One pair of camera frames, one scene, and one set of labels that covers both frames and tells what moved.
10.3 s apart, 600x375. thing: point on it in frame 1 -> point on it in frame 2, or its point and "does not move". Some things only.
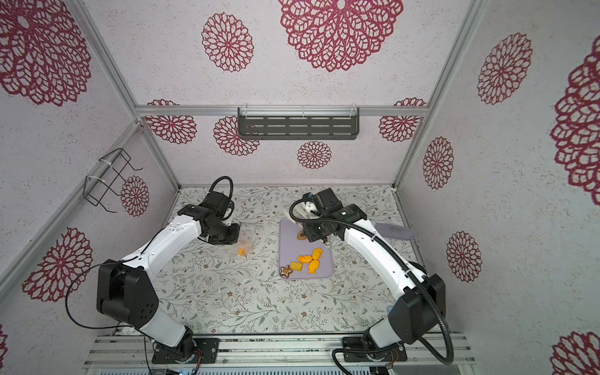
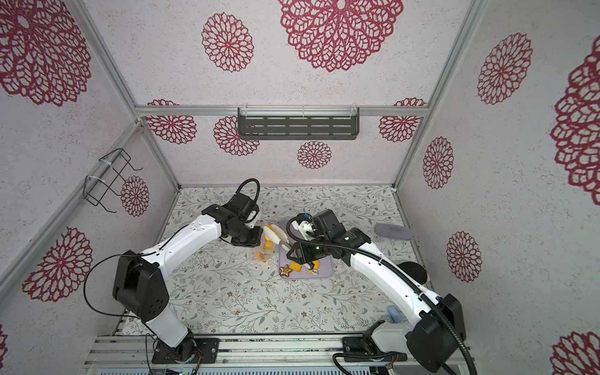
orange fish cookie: [313, 266] does not move
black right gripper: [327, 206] -> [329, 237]
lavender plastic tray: [306, 259] does not move
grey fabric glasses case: [394, 231] does not move
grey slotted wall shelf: [298, 123] does not move
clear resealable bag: [244, 247] -> [266, 250]
